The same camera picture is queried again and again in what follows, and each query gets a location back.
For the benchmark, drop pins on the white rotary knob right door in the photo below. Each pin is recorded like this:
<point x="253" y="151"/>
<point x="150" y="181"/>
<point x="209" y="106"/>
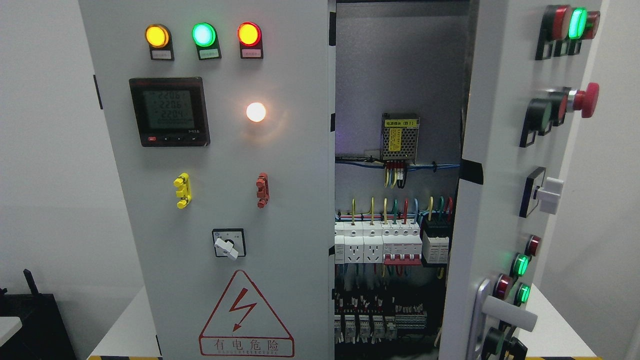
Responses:
<point x="542" y="192"/>

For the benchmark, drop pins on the red emergency stop button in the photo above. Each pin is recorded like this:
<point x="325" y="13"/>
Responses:
<point x="584" y="100"/>

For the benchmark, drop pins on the black digital power meter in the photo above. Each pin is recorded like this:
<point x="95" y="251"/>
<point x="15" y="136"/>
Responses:
<point x="170" y="112"/>

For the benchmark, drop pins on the silver door handle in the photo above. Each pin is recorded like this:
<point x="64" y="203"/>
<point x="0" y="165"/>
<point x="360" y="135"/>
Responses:
<point x="487" y="305"/>

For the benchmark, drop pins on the white rotary selector switch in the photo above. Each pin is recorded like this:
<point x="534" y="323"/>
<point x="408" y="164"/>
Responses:
<point x="229" y="243"/>

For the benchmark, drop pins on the red handle circuit breaker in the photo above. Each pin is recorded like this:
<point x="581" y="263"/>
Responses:
<point x="402" y="244"/>

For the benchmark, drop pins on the grey cabinet door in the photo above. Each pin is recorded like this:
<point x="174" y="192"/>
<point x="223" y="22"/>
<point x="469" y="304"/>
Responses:
<point x="514" y="119"/>
<point x="287" y="241"/>

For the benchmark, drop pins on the metal mesh power supply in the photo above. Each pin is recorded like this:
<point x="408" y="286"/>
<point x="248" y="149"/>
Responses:
<point x="399" y="136"/>

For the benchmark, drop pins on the red indicator light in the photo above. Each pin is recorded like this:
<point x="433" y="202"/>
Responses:
<point x="250" y="39"/>

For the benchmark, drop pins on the white glowing indicator light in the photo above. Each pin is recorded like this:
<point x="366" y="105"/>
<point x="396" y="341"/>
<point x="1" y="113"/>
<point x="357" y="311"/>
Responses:
<point x="256" y="112"/>

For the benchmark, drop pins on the black box at left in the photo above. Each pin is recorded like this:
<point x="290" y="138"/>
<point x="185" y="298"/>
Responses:
<point x="43" y="335"/>

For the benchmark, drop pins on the black white surge protector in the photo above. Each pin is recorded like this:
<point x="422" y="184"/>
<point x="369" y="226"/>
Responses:
<point x="435" y="240"/>

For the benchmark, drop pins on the red electric hazard warning sticker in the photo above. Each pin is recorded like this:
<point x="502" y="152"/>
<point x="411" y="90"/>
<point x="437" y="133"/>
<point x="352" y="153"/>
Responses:
<point x="244" y="324"/>

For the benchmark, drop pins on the green indicator light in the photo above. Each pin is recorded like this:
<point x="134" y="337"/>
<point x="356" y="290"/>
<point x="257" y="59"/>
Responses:
<point x="205" y="38"/>

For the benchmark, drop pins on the yellow indicator light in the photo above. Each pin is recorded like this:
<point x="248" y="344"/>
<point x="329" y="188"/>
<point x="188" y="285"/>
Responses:
<point x="159" y="41"/>

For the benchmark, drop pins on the white socket module row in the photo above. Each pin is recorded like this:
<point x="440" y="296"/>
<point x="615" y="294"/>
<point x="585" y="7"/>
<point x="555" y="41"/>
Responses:
<point x="358" y="243"/>

